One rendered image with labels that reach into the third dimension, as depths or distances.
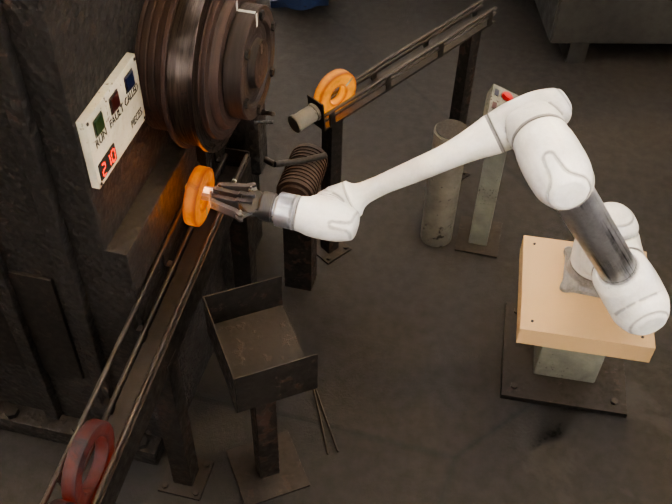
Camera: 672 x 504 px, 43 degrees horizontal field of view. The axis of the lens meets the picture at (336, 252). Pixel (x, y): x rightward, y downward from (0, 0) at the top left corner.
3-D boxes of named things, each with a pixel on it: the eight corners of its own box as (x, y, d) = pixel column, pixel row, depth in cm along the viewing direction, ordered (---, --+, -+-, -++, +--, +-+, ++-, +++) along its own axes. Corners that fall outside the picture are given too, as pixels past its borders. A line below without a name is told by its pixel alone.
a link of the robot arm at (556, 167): (653, 267, 243) (688, 327, 228) (600, 293, 248) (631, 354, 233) (560, 98, 190) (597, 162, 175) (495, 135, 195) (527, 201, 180)
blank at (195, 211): (179, 197, 208) (192, 200, 208) (200, 152, 217) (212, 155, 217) (185, 236, 221) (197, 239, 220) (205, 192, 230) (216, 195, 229)
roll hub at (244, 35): (226, 140, 211) (217, 41, 191) (259, 76, 230) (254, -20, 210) (248, 143, 210) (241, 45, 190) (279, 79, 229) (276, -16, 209)
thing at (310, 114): (288, 127, 270) (286, 112, 265) (310, 113, 273) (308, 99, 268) (300, 136, 266) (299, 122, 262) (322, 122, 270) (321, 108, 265)
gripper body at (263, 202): (271, 230, 215) (235, 222, 216) (280, 207, 221) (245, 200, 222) (271, 209, 210) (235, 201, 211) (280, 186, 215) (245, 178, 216)
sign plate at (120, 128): (91, 188, 186) (75, 121, 172) (138, 116, 203) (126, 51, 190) (101, 189, 185) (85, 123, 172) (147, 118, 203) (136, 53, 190)
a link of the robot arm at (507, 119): (480, 100, 203) (498, 136, 194) (552, 64, 199) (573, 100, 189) (497, 135, 212) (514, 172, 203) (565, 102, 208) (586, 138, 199)
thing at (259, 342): (249, 525, 245) (233, 379, 193) (223, 449, 262) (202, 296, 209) (316, 502, 250) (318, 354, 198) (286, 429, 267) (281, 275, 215)
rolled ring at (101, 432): (103, 406, 181) (89, 402, 181) (66, 487, 170) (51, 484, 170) (121, 444, 195) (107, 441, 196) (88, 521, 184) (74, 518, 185)
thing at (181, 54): (177, 186, 213) (152, 19, 179) (236, 80, 245) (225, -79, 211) (202, 191, 212) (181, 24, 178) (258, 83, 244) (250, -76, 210)
